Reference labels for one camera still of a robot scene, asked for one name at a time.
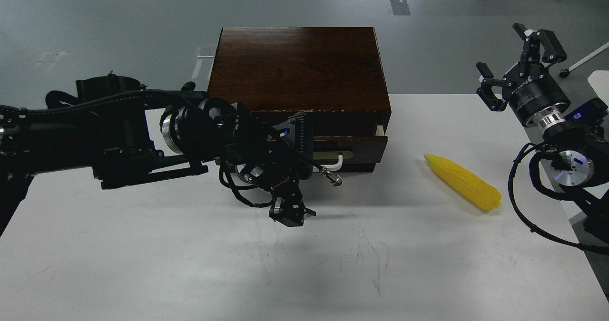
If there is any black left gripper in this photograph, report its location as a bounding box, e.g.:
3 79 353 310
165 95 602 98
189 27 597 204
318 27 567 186
268 199 317 227

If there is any wooden drawer with white handle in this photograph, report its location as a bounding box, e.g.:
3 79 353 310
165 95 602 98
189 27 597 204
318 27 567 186
314 125 389 172

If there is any white office chair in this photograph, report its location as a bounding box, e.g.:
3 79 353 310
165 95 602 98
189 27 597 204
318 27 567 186
559 42 609 78

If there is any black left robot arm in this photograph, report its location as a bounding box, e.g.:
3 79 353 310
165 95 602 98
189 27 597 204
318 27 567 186
0 73 342 231

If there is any dark wooden drawer cabinet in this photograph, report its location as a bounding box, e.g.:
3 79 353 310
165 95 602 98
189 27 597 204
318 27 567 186
207 26 392 174

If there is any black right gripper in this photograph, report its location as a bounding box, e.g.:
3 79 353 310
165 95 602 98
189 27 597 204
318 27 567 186
476 23 571 127

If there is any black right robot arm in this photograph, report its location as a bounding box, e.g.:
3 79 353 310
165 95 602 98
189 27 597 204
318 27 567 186
476 23 609 255

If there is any yellow corn cob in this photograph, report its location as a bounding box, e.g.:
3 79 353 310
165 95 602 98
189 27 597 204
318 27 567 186
423 153 502 211

